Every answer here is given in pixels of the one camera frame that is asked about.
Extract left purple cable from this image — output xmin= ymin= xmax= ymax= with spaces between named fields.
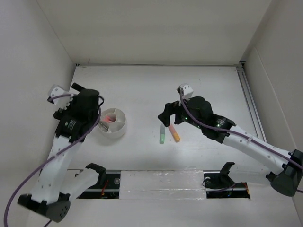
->
xmin=3 ymin=93 xmax=101 ymax=227

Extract white round divided organizer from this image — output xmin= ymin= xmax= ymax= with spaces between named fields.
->
xmin=98 ymin=108 xmax=127 ymax=139

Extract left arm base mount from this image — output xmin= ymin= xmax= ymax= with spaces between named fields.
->
xmin=78 ymin=170 xmax=121 ymax=199

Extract purple cable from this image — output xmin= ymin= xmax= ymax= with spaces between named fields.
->
xmin=3 ymin=93 xmax=101 ymax=227
xmin=179 ymin=91 xmax=303 ymax=171

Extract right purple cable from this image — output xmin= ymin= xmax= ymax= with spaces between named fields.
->
xmin=179 ymin=91 xmax=303 ymax=171

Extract aluminium rail right side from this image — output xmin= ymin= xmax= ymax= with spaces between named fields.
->
xmin=236 ymin=61 xmax=266 ymax=141

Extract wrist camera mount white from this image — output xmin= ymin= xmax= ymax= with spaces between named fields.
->
xmin=48 ymin=85 xmax=70 ymax=105
xmin=177 ymin=83 xmax=194 ymax=100

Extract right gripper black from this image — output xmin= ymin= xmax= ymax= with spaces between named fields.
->
xmin=157 ymin=94 xmax=204 ymax=130

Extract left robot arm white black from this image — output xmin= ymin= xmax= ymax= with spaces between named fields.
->
xmin=18 ymin=83 xmax=106 ymax=223

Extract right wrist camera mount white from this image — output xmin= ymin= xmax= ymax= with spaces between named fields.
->
xmin=177 ymin=83 xmax=194 ymax=100

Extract orange yellow highlighter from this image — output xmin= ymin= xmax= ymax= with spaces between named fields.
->
xmin=168 ymin=124 xmax=180 ymax=142

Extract green highlighter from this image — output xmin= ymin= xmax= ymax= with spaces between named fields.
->
xmin=160 ymin=124 xmax=166 ymax=144

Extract black handled scissors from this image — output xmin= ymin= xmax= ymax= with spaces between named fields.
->
xmin=99 ymin=121 xmax=109 ymax=130

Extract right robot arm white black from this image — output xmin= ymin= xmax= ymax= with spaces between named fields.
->
xmin=158 ymin=96 xmax=303 ymax=197

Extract thin red pen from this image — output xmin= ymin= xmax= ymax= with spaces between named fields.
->
xmin=103 ymin=116 xmax=116 ymax=123

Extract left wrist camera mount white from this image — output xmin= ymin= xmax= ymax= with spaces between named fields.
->
xmin=48 ymin=85 xmax=70 ymax=105

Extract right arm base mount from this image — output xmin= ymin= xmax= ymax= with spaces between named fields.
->
xmin=202 ymin=162 xmax=250 ymax=199

